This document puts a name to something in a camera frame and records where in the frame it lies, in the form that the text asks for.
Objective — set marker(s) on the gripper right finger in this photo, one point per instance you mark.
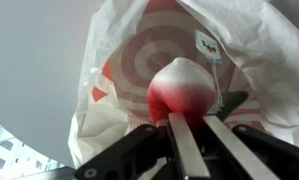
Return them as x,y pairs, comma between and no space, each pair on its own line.
235,150

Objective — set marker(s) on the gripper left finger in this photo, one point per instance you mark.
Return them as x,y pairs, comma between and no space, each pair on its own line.
185,150

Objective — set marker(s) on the red white beetroot plushy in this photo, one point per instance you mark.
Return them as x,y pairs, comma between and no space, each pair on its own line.
180,90

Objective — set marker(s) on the white plastic bag red print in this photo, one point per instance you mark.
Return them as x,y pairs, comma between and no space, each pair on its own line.
262,43

